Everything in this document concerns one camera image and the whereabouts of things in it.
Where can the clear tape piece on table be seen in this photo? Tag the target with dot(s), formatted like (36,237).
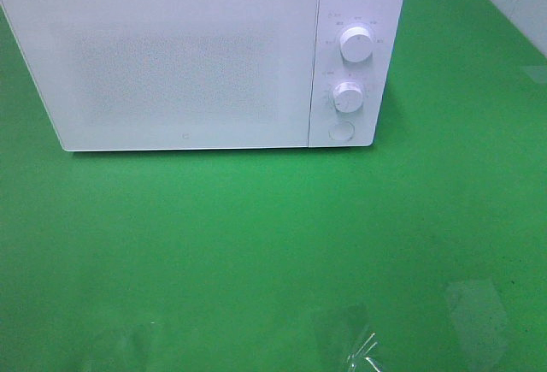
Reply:
(361,356)

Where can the white microwave oven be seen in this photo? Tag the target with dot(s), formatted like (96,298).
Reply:
(330,69)

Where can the white microwave knob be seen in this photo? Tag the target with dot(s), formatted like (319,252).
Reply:
(348,97)
(356,42)

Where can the round microwave door button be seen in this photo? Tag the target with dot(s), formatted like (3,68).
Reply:
(342,131)

